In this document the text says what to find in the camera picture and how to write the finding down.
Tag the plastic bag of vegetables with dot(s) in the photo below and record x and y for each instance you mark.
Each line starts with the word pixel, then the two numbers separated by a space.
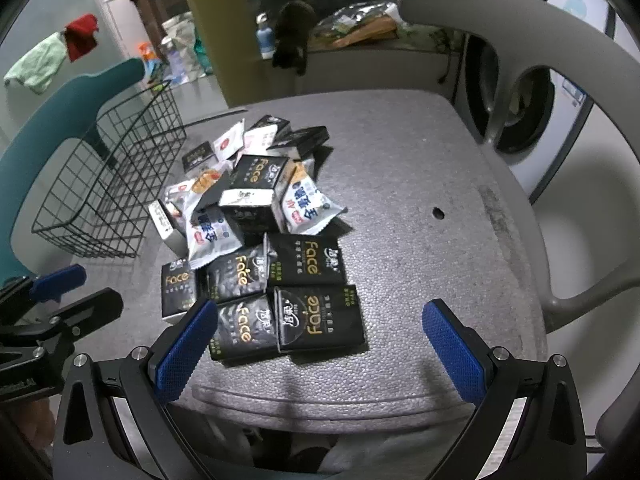
pixel 360 25

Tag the red cloth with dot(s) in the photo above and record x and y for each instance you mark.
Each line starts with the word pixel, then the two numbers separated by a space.
pixel 80 37

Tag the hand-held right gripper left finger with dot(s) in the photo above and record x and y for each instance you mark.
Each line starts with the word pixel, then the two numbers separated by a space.
pixel 185 345

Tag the teal chair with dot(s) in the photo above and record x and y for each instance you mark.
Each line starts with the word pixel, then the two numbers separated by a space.
pixel 40 150

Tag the black tissue pack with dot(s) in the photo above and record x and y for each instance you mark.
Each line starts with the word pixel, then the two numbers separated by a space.
pixel 300 141
pixel 270 126

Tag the dark furry object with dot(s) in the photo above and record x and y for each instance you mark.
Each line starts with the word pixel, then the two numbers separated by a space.
pixel 292 35

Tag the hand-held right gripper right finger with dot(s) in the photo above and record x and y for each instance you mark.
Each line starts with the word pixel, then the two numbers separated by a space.
pixel 455 355

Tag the grey chair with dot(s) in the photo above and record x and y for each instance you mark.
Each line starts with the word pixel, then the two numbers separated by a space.
pixel 575 75

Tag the orange print snack packet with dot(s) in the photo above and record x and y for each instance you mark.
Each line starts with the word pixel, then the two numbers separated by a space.
pixel 205 182
pixel 175 200

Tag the light green plastic bag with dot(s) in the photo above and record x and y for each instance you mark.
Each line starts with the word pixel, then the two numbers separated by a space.
pixel 430 37

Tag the grey paper bag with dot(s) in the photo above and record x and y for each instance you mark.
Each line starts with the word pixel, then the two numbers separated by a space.
pixel 177 27

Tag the light green cloth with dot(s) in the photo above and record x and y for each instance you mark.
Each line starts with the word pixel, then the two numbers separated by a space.
pixel 37 65

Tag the purple bottle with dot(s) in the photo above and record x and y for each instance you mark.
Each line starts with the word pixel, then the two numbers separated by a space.
pixel 175 62

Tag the pile of black tissue packs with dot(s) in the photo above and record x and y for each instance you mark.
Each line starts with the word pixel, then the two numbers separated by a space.
pixel 320 315

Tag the person's left forearm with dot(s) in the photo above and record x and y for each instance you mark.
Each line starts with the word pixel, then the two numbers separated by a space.
pixel 32 425

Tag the small blue bottle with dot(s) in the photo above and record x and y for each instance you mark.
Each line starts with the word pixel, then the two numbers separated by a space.
pixel 263 35

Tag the orange spray bottle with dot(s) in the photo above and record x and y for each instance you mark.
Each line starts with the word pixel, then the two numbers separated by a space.
pixel 145 52

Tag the white cabinet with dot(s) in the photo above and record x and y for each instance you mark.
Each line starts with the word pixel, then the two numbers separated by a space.
pixel 120 20

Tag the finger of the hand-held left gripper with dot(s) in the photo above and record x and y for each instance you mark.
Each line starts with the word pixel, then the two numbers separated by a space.
pixel 57 280
pixel 87 307

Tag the teal pouch bag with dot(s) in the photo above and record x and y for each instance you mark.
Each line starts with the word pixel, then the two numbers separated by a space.
pixel 201 55

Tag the white washing machine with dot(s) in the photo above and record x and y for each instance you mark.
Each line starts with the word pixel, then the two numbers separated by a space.
pixel 565 125

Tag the olive window post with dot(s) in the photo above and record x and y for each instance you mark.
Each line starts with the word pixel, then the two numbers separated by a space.
pixel 215 25

